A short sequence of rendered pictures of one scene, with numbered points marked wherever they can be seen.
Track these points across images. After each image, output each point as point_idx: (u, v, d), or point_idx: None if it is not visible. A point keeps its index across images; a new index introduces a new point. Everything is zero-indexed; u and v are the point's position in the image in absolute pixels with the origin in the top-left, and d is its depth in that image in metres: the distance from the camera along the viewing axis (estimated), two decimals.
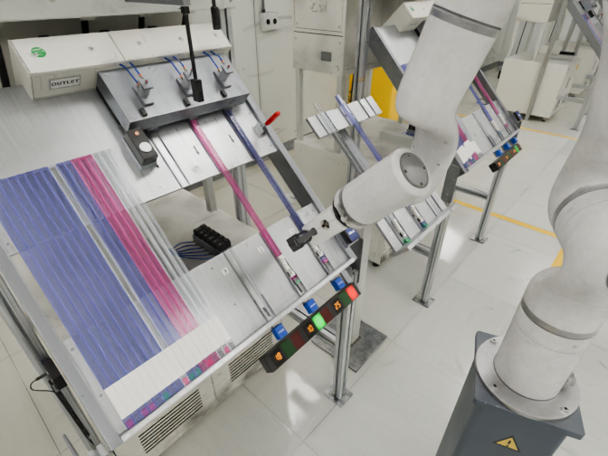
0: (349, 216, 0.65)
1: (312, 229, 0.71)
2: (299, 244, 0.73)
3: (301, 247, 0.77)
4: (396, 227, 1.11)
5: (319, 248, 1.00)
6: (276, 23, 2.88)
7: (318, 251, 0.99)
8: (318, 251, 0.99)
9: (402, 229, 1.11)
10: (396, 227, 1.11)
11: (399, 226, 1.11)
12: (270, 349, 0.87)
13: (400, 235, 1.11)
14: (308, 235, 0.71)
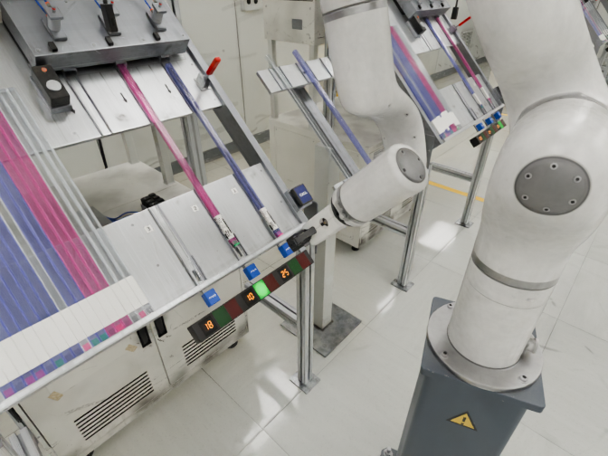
0: (347, 213, 0.65)
1: (311, 228, 0.72)
2: (299, 243, 0.73)
3: (301, 247, 0.77)
4: None
5: (273, 221, 0.89)
6: (257, 3, 2.78)
7: (272, 224, 0.89)
8: (271, 223, 0.89)
9: None
10: None
11: None
12: (201, 318, 0.77)
13: None
14: (308, 234, 0.71)
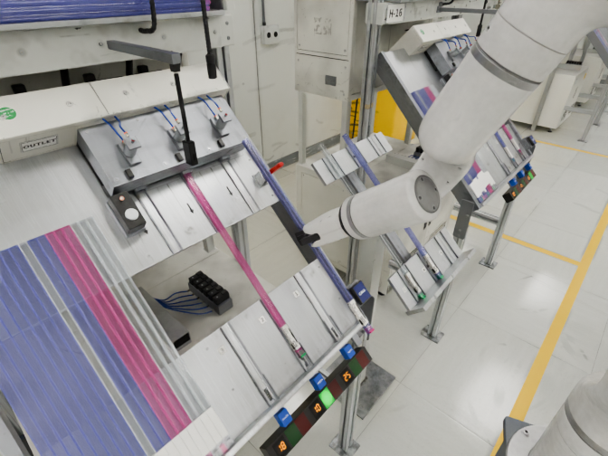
0: None
1: None
2: None
3: None
4: (410, 282, 1.01)
5: (364, 314, 0.81)
6: (277, 36, 2.79)
7: (363, 319, 0.80)
8: (361, 318, 0.80)
9: (416, 284, 1.01)
10: (410, 282, 1.01)
11: (413, 281, 1.01)
12: (272, 436, 0.78)
13: (414, 291, 1.01)
14: None
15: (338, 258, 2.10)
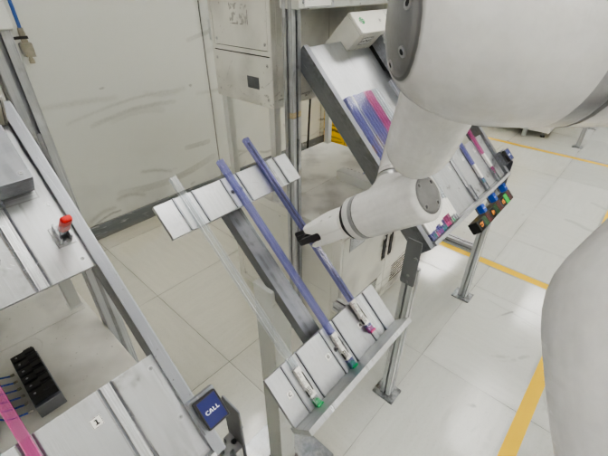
0: None
1: None
2: None
3: None
4: (300, 382, 0.68)
5: (365, 314, 0.81)
6: None
7: (364, 318, 0.80)
8: (363, 318, 0.80)
9: (309, 384, 0.69)
10: (299, 382, 0.69)
11: (305, 381, 0.69)
12: None
13: (307, 394, 0.69)
14: None
15: None
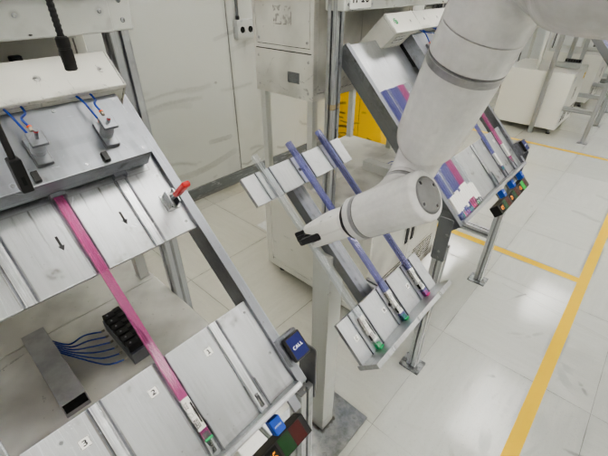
0: None
1: None
2: None
3: None
4: (365, 327, 0.81)
5: (421, 280, 0.95)
6: (251, 31, 2.58)
7: (421, 284, 0.94)
8: (419, 283, 0.94)
9: (372, 330, 0.81)
10: (364, 328, 0.81)
11: (368, 327, 0.81)
12: None
13: (370, 338, 0.81)
14: None
15: (311, 275, 1.90)
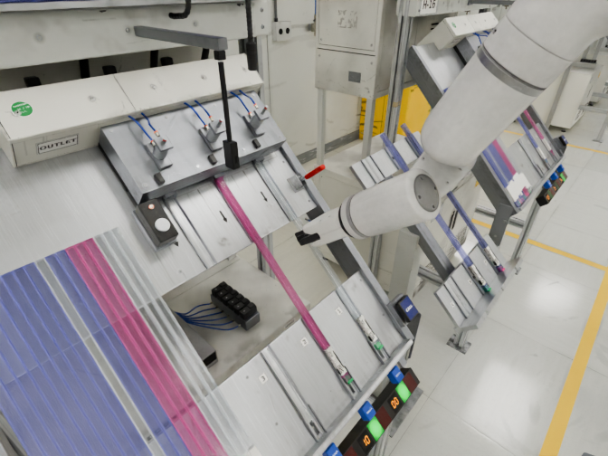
0: None
1: None
2: None
3: None
4: (364, 328, 0.81)
5: (496, 257, 1.06)
6: (289, 33, 2.70)
7: (496, 261, 1.06)
8: (495, 260, 1.06)
9: (371, 330, 0.81)
10: (364, 328, 0.81)
11: (368, 327, 0.81)
12: None
13: (369, 339, 0.81)
14: None
15: None
